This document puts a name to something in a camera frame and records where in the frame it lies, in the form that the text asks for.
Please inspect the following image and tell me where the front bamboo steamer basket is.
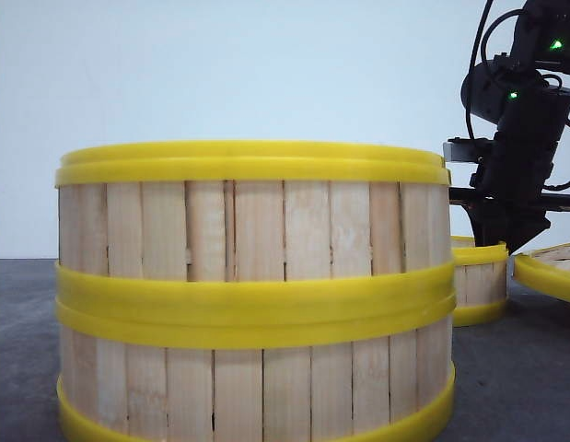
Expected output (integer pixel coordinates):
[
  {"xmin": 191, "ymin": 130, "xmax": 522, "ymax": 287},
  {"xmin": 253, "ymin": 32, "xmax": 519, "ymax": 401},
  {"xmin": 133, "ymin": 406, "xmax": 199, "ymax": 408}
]
[{"xmin": 55, "ymin": 294, "xmax": 455, "ymax": 441}]

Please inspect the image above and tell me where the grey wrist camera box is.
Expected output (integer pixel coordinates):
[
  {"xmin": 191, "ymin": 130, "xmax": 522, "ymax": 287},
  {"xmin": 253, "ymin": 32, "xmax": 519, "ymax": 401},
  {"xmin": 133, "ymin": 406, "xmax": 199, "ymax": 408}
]
[{"xmin": 443, "ymin": 137, "xmax": 494, "ymax": 164}]

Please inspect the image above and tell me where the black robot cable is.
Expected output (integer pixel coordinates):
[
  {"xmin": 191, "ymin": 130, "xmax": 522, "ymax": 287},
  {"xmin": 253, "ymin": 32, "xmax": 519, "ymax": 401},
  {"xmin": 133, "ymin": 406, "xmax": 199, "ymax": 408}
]
[{"xmin": 461, "ymin": 0, "xmax": 570, "ymax": 191}]

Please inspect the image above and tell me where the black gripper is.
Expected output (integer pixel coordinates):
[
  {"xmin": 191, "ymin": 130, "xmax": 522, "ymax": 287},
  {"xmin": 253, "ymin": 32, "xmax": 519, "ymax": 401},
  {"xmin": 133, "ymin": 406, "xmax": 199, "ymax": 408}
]
[{"xmin": 449, "ymin": 89, "xmax": 570, "ymax": 254}]

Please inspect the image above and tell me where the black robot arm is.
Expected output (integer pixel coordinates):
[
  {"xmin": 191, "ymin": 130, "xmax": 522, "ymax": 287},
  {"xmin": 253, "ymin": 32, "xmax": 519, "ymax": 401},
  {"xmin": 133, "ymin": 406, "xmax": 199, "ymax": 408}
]
[{"xmin": 444, "ymin": 1, "xmax": 570, "ymax": 251}]

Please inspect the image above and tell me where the bamboo steamer lid yellow rim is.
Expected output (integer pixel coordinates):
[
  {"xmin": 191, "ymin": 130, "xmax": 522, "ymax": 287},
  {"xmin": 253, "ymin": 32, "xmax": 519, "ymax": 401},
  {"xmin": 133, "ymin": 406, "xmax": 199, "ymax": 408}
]
[{"xmin": 513, "ymin": 243, "xmax": 570, "ymax": 302}]

